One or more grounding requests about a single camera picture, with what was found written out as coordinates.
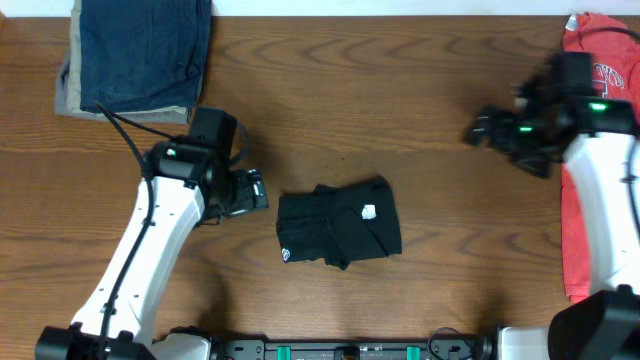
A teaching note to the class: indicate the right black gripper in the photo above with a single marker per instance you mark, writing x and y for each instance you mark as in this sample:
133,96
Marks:
495,132

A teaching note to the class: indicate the black t-shirt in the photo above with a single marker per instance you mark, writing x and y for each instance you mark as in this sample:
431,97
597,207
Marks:
339,225

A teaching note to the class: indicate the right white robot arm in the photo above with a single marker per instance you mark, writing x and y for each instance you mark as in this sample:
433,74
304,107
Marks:
605,325

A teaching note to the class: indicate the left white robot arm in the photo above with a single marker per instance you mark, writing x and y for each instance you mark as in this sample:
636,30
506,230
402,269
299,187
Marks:
183,186

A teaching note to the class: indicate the folded khaki pants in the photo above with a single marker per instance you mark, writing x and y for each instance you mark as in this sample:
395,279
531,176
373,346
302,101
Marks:
72,95

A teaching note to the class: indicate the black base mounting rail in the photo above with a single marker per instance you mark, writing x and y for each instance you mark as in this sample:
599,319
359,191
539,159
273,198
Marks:
444,343

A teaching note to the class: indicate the red soccer t-shirt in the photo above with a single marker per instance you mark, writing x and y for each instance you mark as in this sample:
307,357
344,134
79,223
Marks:
600,173

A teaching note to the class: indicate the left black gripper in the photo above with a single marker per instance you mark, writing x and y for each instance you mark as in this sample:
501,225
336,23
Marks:
251,190

